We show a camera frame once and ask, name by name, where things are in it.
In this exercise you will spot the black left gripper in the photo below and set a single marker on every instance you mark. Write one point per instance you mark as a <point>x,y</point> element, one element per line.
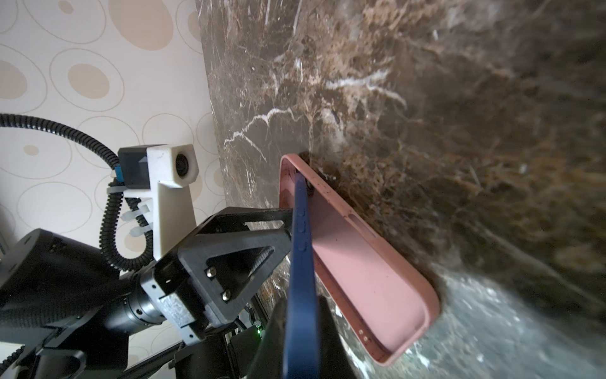
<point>209,277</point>

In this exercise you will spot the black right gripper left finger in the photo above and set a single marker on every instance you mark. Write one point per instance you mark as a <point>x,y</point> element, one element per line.
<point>268,360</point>

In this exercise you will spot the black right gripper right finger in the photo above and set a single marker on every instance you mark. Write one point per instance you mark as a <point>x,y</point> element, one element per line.
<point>334,363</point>

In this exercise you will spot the dark blue smartphone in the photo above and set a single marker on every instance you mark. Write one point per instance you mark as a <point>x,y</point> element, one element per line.
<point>301,350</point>

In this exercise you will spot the pink phone case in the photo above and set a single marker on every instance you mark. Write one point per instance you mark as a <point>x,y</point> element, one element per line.
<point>385,300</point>

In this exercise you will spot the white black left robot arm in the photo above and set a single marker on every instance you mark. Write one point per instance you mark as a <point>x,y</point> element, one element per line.
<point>74,316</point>

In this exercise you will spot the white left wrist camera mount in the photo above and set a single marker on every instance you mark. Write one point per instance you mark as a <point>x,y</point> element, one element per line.
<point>160,176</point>

